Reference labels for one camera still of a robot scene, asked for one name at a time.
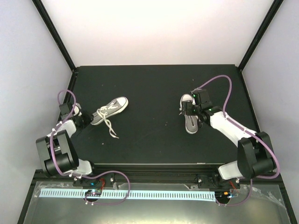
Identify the grey sneaker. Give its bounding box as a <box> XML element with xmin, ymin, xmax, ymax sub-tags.
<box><xmin>179</xmin><ymin>94</ymin><xmax>199</xmax><ymax>134</ymax></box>
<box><xmin>91</xmin><ymin>97</ymin><xmax>128</xmax><ymax>139</ymax></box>

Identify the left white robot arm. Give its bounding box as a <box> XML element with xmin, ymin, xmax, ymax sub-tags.
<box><xmin>36</xmin><ymin>103</ymin><xmax>100</xmax><ymax>186</ymax></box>

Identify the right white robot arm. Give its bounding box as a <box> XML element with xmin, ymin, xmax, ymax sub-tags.
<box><xmin>179</xmin><ymin>89</ymin><xmax>278</xmax><ymax>188</ymax></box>

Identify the left small circuit board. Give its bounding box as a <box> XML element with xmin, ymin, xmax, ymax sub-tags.
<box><xmin>85</xmin><ymin>189</ymin><xmax>102</xmax><ymax>197</ymax></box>

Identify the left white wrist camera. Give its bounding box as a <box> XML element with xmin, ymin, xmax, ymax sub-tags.
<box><xmin>73</xmin><ymin>103</ymin><xmax>82</xmax><ymax>117</ymax></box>

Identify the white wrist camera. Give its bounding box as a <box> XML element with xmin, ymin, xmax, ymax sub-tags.
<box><xmin>73</xmin><ymin>103</ymin><xmax>82</xmax><ymax>117</ymax></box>
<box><xmin>191</xmin><ymin>88</ymin><xmax>201</xmax><ymax>105</ymax></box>

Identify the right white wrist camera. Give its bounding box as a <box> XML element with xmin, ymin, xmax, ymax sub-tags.
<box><xmin>191</xmin><ymin>88</ymin><xmax>201</xmax><ymax>105</ymax></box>

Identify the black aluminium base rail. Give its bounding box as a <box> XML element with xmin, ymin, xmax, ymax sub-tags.
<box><xmin>74</xmin><ymin>164</ymin><xmax>240</xmax><ymax>191</ymax></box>

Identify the white slotted cable duct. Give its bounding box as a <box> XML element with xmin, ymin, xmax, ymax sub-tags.
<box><xmin>39</xmin><ymin>189</ymin><xmax>216</xmax><ymax>202</ymax></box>

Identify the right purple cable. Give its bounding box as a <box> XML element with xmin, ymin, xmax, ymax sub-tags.
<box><xmin>191</xmin><ymin>74</ymin><xmax>281</xmax><ymax>207</ymax></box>

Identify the left black frame post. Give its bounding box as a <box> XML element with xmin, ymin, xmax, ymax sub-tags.
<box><xmin>31</xmin><ymin>0</ymin><xmax>77</xmax><ymax>72</ymax></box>

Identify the black frame post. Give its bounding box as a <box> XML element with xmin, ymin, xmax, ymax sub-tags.
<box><xmin>238</xmin><ymin>0</ymin><xmax>284</xmax><ymax>71</ymax></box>
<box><xmin>31</xmin><ymin>0</ymin><xmax>77</xmax><ymax>72</ymax></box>

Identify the right black frame post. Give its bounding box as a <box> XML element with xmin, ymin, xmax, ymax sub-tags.
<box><xmin>238</xmin><ymin>0</ymin><xmax>284</xmax><ymax>71</ymax></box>

